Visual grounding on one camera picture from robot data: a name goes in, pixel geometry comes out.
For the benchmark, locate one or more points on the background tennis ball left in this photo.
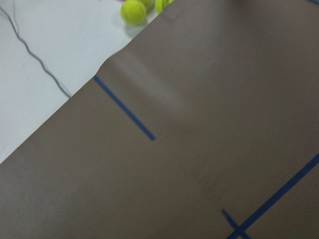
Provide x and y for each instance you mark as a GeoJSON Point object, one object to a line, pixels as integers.
{"type": "Point", "coordinates": [133, 12]}

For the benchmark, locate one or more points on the background tennis ball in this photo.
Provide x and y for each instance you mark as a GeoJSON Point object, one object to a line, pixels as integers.
{"type": "Point", "coordinates": [133, 12]}
{"type": "Point", "coordinates": [146, 2]}
{"type": "Point", "coordinates": [160, 5]}

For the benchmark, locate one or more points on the background tennis ball lower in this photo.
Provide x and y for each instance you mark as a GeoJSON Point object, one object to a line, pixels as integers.
{"type": "Point", "coordinates": [160, 5]}

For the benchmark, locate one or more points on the background tennis ball upper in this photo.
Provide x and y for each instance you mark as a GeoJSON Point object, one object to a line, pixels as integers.
{"type": "Point", "coordinates": [146, 2]}

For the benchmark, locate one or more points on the brown paper table cover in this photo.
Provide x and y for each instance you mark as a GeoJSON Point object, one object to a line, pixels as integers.
{"type": "Point", "coordinates": [205, 126]}

